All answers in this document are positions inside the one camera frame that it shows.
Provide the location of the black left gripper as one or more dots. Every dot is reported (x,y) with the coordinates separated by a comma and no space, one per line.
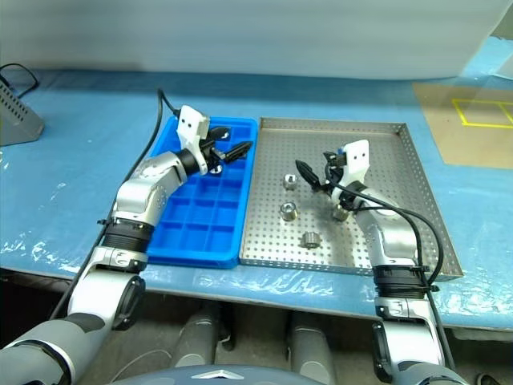
(211,152)

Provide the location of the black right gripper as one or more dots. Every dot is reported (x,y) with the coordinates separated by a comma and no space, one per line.
(334,172)

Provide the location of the dark metal spoked gear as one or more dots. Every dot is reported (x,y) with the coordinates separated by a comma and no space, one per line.
(340,213)

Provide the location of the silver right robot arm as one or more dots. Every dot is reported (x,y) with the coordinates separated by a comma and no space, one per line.
(390,236)

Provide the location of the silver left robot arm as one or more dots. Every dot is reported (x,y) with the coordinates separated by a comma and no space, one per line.
(136,192)

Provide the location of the blue compartment tray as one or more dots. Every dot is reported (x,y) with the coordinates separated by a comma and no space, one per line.
(200,224)

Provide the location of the perforated metal tray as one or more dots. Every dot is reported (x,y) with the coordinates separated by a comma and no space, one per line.
(280,152)

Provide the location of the brown cardboard sheet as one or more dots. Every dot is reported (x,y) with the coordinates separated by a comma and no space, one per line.
(441,132)

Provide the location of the grey rounded robot leg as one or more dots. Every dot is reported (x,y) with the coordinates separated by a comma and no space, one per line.
(312,345)
(198,341)

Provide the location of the grey perforated metal device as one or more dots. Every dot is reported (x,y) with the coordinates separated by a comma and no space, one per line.
(20,124)

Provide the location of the dark grey robot torso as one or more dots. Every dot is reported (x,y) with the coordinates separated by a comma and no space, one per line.
(208,377)

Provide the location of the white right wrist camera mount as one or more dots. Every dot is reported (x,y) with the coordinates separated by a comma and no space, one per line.
(356,156)

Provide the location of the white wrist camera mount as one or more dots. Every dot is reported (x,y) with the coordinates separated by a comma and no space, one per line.
(356,156)
(188,120)

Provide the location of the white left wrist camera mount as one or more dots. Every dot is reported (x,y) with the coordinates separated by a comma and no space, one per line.
(188,120)

